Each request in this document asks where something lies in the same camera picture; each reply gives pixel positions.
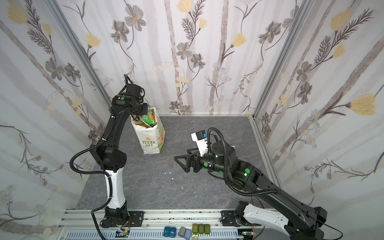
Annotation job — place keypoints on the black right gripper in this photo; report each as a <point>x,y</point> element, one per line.
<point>193,162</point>

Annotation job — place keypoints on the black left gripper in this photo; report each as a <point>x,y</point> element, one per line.
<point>142,109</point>

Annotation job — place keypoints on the white floral paper bag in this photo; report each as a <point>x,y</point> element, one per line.
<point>151,139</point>

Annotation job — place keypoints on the green corn chips packet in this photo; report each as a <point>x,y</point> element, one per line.
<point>149,120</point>

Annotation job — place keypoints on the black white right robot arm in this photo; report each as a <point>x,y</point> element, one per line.
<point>289,216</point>

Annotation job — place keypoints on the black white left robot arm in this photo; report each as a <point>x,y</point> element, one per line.
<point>129,101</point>

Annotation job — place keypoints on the small brown orange-capped bottle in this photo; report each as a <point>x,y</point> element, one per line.
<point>232,146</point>

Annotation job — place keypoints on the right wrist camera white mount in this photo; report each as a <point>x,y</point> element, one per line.
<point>200,138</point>

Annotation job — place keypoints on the green case on rail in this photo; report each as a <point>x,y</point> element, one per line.
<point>201,229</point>

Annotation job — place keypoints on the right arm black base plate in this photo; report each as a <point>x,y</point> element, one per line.
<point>228,219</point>

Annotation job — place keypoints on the grey blue case on rail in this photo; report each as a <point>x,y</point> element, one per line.
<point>185,233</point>

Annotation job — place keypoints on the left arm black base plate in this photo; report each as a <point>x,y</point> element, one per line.
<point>132,218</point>

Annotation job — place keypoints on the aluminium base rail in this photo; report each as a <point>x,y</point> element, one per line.
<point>78,225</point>

